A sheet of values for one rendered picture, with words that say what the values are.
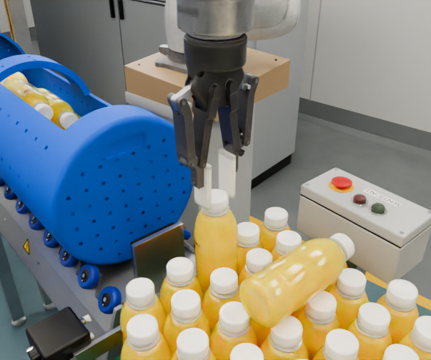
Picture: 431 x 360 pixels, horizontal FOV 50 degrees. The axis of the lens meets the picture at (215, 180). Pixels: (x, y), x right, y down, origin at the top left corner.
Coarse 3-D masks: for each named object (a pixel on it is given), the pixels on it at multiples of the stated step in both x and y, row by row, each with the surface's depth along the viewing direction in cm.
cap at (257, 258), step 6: (252, 252) 70; (258, 252) 70; (264, 252) 70; (246, 258) 69; (252, 258) 68; (258, 258) 68; (264, 258) 68; (270, 258) 68; (252, 264) 68; (258, 264) 67; (264, 264) 67; (252, 270) 68; (258, 270) 68
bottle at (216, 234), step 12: (204, 216) 66; (216, 216) 66; (228, 216) 67; (204, 228) 66; (216, 228) 66; (228, 228) 66; (204, 240) 67; (216, 240) 66; (228, 240) 67; (204, 252) 68; (216, 252) 67; (228, 252) 68; (204, 264) 69; (216, 264) 68; (228, 264) 69; (204, 276) 70; (204, 288) 72
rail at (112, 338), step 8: (120, 328) 70; (104, 336) 68; (112, 336) 69; (120, 336) 70; (96, 344) 67; (104, 344) 69; (112, 344) 70; (80, 352) 66; (88, 352) 67; (96, 352) 68; (104, 352) 69
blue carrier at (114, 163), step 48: (0, 48) 138; (0, 96) 91; (96, 96) 111; (0, 144) 86; (48, 144) 75; (96, 144) 72; (144, 144) 78; (48, 192) 72; (96, 192) 76; (144, 192) 82; (96, 240) 80
